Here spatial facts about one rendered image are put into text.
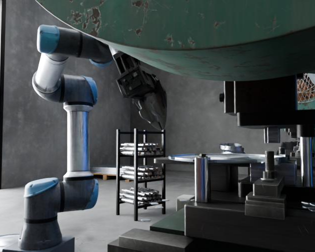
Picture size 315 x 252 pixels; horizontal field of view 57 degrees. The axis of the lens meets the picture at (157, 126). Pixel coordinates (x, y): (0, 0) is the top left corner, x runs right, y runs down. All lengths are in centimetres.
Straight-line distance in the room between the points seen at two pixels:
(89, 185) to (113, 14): 88
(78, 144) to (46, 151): 512
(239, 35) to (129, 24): 13
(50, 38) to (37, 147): 537
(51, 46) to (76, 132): 44
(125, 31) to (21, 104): 561
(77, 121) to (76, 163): 16
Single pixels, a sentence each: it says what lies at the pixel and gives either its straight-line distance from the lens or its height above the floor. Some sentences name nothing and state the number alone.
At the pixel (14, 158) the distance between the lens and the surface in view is 584.
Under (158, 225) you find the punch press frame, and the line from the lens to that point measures 67.
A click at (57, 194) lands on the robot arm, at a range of 115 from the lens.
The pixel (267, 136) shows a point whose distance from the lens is 74.
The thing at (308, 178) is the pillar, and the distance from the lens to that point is 66.
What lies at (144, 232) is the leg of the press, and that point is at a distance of 63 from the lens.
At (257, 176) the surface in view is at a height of 75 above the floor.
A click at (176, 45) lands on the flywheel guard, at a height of 93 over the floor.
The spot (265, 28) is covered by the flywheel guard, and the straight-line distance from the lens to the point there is 30.
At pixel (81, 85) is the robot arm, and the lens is 120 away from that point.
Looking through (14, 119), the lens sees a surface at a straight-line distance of 583.
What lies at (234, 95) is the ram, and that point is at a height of 93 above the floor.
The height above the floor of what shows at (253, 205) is 72.
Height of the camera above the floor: 83
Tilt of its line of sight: 3 degrees up
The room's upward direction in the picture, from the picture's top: straight up
